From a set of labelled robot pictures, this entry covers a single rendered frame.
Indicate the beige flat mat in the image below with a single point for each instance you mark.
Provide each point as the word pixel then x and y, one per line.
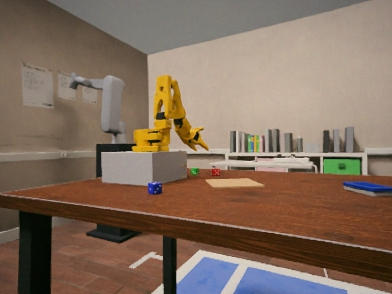
pixel 233 183

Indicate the blue die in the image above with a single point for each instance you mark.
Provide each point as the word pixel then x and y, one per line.
pixel 154 188

